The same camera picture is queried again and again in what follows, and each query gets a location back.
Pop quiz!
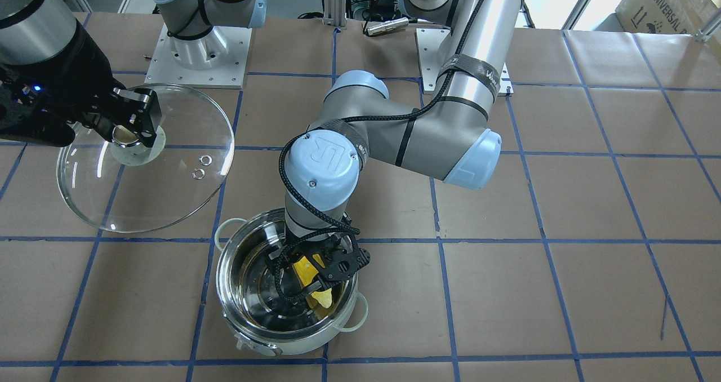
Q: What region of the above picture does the cardboard box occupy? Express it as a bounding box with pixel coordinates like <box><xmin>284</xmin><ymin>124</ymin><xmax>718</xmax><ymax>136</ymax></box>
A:
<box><xmin>615</xmin><ymin>0</ymin><xmax>719</xmax><ymax>34</ymax></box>

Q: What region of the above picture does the yellow corn cob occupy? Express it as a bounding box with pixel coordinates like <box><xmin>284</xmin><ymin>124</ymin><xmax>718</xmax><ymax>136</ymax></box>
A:
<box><xmin>293</xmin><ymin>254</ymin><xmax>333</xmax><ymax>309</ymax></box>

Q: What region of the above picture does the glass pot lid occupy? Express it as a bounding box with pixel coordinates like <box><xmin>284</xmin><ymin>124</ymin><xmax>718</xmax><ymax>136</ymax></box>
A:
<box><xmin>57</xmin><ymin>84</ymin><xmax>234</xmax><ymax>233</ymax></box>

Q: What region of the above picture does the aluminium frame post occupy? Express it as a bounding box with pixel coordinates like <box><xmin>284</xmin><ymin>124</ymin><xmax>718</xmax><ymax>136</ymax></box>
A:
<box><xmin>322</xmin><ymin>0</ymin><xmax>349</xmax><ymax>30</ymax></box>

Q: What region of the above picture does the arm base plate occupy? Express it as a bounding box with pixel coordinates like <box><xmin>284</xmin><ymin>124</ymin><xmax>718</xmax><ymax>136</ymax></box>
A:
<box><xmin>144</xmin><ymin>26</ymin><xmax>254</xmax><ymax>89</ymax></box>
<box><xmin>416</xmin><ymin>28</ymin><xmax>514</xmax><ymax>96</ymax></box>

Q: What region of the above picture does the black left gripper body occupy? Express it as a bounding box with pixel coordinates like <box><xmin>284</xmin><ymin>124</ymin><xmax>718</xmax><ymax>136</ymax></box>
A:
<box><xmin>273</xmin><ymin>215</ymin><xmax>359</xmax><ymax>269</ymax></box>

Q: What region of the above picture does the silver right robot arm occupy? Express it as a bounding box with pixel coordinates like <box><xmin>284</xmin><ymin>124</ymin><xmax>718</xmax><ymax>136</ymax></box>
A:
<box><xmin>2</xmin><ymin>0</ymin><xmax>267</xmax><ymax>148</ymax></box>

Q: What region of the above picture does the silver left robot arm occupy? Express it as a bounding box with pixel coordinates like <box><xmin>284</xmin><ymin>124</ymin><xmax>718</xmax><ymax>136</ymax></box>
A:
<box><xmin>267</xmin><ymin>0</ymin><xmax>524</xmax><ymax>305</ymax></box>

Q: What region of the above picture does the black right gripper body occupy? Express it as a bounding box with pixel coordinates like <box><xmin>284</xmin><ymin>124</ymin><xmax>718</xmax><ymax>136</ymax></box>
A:
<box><xmin>2</xmin><ymin>24</ymin><xmax>161</xmax><ymax>148</ymax></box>

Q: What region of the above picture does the pale green metal pot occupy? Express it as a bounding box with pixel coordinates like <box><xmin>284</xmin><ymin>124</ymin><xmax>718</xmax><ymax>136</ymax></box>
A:
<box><xmin>215</xmin><ymin>208</ymin><xmax>369</xmax><ymax>357</ymax></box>

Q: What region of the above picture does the brown paper table mat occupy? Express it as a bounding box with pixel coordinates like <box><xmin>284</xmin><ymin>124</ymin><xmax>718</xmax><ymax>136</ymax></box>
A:
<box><xmin>2</xmin><ymin>19</ymin><xmax>720</xmax><ymax>381</ymax></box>

